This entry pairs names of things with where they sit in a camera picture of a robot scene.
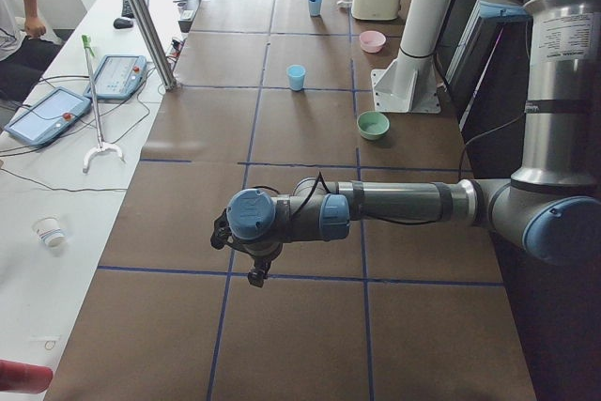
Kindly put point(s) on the light blue cup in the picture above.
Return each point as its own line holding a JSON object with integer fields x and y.
{"x": 296, "y": 77}
{"x": 314, "y": 7}

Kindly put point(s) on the cream toaster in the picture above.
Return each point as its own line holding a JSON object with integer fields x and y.
{"x": 375, "y": 10}

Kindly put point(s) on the pink bowl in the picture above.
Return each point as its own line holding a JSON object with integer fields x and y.
{"x": 372, "y": 41}

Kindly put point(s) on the white pillar with base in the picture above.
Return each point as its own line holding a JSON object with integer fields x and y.
{"x": 408, "y": 85}

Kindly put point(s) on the green bowl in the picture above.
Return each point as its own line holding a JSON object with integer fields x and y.
{"x": 372, "y": 125}

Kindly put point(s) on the black computer mouse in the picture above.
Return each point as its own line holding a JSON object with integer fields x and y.
{"x": 123, "y": 23}

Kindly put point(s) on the paper cup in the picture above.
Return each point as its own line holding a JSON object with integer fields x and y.
{"x": 49, "y": 231}

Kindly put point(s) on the far teach pendant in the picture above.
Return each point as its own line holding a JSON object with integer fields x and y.
{"x": 118, "y": 76}

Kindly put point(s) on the teach pendant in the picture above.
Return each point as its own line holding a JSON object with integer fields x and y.
{"x": 118, "y": 76}
{"x": 49, "y": 117}

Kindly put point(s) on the near teach pendant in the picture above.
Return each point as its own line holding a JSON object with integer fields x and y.
{"x": 49, "y": 117}

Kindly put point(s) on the red cylinder object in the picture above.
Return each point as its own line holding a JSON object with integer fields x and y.
{"x": 19, "y": 377}

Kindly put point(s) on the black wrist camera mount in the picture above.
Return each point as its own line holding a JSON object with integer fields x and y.
{"x": 221, "y": 235}

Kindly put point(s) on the aluminium frame post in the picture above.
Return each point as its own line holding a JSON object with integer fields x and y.
{"x": 153, "y": 43}

